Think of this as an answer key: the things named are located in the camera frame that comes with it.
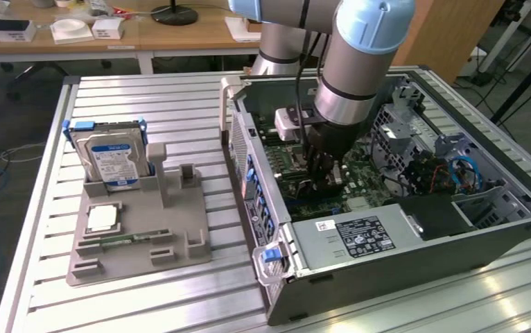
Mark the black lamp base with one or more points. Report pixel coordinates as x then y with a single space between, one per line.
175 15

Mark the hard disk in blue carrier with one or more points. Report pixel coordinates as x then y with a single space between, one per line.
109 159

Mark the silver chipset heatsink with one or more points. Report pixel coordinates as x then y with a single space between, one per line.
360 204

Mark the CPU socket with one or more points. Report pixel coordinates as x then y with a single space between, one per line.
295 159

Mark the low-profile graphics card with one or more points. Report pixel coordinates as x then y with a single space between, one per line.
325 190

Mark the white square dish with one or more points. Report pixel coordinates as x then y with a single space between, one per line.
71 33

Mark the white box with dark top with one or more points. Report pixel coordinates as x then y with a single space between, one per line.
13 33

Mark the white floor box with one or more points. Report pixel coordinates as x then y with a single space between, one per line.
471 62

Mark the green motherboard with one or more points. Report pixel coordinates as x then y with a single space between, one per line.
371 184

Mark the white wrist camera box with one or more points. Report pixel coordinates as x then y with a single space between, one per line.
288 123

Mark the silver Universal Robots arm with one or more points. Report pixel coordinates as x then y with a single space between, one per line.
363 69

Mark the open black PC case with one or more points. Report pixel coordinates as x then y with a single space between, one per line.
363 295

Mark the plain white box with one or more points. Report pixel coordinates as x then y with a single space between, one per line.
108 29

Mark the black chair base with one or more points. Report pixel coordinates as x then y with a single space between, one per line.
29 71

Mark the white open paper box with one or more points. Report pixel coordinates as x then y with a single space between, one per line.
241 29

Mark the green RAM stick on rack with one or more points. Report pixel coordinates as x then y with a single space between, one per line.
127 238

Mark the grey parts rack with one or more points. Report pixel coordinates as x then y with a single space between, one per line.
155 222

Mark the wooden cabinet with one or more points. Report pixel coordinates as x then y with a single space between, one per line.
440 34

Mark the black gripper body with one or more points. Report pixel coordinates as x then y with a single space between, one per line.
332 142

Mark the blue case latch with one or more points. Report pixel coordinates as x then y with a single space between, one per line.
271 256

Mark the silver CPU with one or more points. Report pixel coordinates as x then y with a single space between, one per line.
101 218

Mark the silver drive cage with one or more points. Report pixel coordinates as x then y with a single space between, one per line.
399 135

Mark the grey power supply unit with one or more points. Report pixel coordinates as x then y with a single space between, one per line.
325 249

